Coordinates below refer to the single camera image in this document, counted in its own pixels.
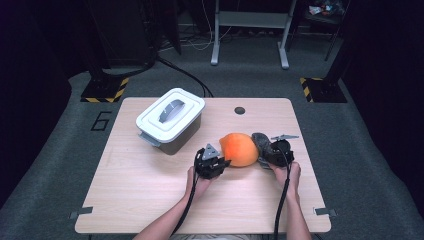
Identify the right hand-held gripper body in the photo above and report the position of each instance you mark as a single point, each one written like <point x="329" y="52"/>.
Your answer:
<point x="278" y="156"/>

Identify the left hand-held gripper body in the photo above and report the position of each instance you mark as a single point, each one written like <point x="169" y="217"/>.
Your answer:
<point x="210" y="168"/>

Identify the orange plush toy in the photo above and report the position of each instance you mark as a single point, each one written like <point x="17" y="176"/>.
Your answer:
<point x="238" y="150"/>

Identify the grey fluffy cloth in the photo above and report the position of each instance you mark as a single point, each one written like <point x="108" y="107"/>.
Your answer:
<point x="261" y="146"/>

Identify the translucent grey storage box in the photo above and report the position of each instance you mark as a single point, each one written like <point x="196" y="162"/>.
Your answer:
<point x="186" y="138"/>

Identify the person's left hand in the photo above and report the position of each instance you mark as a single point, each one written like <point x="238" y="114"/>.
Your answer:
<point x="203" y="186"/>

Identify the person's right hand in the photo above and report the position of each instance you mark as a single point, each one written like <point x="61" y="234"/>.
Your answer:
<point x="296" y="178"/>

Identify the round dark table grommet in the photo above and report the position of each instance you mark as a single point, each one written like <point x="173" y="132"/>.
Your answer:
<point x="239" y="110"/>

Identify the black yellow striped stand base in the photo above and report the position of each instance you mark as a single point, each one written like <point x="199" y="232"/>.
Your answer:
<point x="325" y="91"/>
<point x="106" y="91"/>

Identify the white metal stand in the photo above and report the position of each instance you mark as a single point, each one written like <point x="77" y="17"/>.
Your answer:
<point x="253" y="20"/>

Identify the colourful clutter pile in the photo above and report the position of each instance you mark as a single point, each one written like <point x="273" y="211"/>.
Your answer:
<point x="315" y="10"/>

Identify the black equipment cabinet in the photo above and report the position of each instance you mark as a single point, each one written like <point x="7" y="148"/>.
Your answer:
<point x="126" y="33"/>

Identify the grey table corner bracket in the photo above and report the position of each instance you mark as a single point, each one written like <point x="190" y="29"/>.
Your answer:
<point x="325" y="211"/>
<point x="81" y="212"/>

